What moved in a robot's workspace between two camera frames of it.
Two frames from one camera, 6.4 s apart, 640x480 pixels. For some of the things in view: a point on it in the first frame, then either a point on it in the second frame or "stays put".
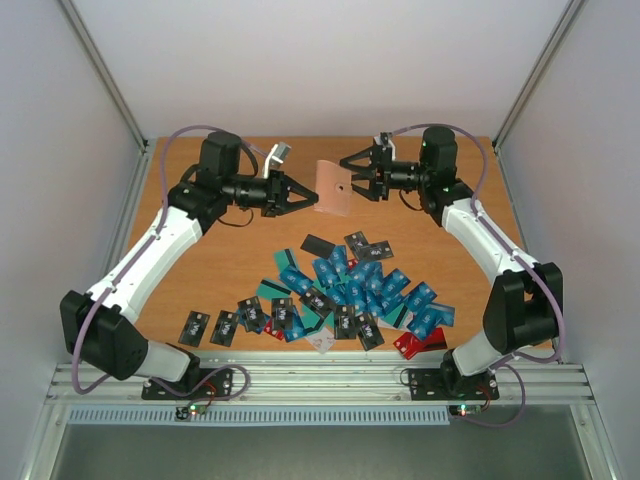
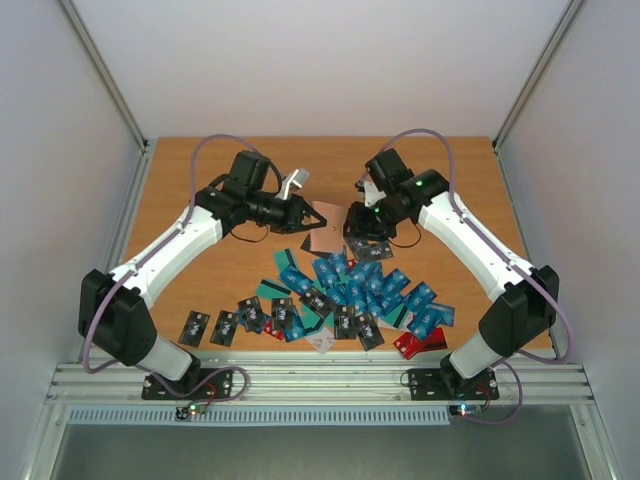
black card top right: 358,243 stays put
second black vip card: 224,328 stays put
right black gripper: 378,169 to 361,221
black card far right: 378,250 stays put
